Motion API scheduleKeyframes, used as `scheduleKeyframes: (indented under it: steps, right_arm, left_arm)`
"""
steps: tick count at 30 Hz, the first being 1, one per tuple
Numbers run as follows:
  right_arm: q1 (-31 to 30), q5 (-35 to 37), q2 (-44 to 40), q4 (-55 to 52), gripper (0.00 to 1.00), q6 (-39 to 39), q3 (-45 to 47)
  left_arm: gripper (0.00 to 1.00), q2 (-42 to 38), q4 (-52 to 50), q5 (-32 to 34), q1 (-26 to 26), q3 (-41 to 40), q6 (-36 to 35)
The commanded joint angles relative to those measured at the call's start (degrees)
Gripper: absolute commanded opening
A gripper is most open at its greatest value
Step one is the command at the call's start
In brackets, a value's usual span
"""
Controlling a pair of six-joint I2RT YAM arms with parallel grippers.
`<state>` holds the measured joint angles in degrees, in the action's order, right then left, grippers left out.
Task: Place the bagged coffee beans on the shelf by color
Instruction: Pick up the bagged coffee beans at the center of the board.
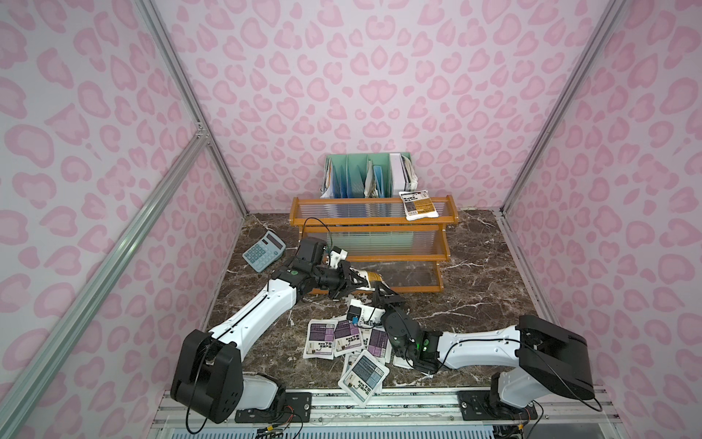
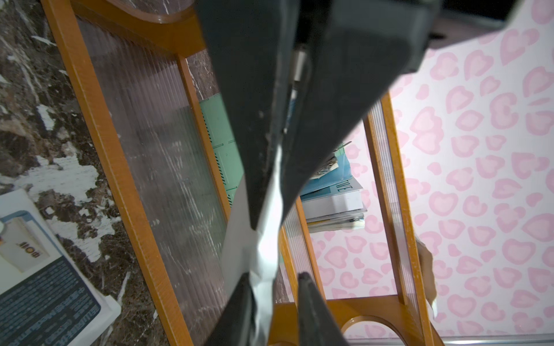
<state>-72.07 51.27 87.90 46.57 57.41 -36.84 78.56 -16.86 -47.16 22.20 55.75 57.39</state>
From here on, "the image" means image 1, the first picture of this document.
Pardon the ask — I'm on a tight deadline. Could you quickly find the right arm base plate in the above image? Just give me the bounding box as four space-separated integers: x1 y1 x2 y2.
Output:
457 391 539 423

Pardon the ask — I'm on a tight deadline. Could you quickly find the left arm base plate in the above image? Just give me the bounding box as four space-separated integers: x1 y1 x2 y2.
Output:
234 391 313 424

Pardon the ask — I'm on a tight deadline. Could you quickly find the blue-grey label coffee bag upper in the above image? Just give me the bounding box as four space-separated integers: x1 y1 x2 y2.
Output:
349 299 385 329

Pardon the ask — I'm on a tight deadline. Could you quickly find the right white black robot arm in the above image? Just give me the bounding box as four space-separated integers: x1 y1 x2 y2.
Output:
373 282 601 411

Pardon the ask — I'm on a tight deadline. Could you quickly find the aluminium front rail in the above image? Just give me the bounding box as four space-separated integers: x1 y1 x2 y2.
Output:
147 386 626 439

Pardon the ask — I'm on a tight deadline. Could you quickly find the blue-grey label coffee bag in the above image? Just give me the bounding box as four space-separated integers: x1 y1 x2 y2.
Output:
349 299 385 329
338 350 389 407

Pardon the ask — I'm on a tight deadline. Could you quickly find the green file organizer with folders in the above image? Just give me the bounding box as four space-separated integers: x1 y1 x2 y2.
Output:
321 153 419 199

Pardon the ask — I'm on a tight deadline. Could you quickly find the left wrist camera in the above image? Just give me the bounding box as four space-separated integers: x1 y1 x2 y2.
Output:
328 246 347 269

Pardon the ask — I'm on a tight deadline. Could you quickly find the white coffee bag face down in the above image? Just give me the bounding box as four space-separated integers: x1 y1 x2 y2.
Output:
392 356 434 378

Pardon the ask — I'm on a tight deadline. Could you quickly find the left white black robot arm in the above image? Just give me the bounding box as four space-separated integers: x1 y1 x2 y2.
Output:
170 238 382 424

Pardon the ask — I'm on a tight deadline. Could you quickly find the purple label coffee bag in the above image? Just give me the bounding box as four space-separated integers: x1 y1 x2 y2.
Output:
333 320 364 357
361 327 392 364
303 319 336 360

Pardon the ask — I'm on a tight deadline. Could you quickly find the yellow label coffee bag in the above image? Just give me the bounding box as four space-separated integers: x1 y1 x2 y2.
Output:
400 190 439 221
358 271 387 292

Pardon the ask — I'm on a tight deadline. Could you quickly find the purple label coffee bag middle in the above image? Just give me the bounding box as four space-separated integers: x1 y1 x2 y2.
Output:
333 320 364 357

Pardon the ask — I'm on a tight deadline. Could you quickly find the purple label coffee bag left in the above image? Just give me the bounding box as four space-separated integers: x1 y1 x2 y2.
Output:
303 319 336 360

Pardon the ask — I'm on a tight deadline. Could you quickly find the light blue calculator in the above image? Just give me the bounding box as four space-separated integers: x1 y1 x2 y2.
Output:
242 230 287 273

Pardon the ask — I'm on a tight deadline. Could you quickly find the blue-grey label coffee bag front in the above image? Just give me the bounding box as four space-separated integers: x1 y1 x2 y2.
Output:
338 350 389 407

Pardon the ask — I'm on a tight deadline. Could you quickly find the purple label coffee bag right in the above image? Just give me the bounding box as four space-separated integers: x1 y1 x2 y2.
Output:
361 327 392 364

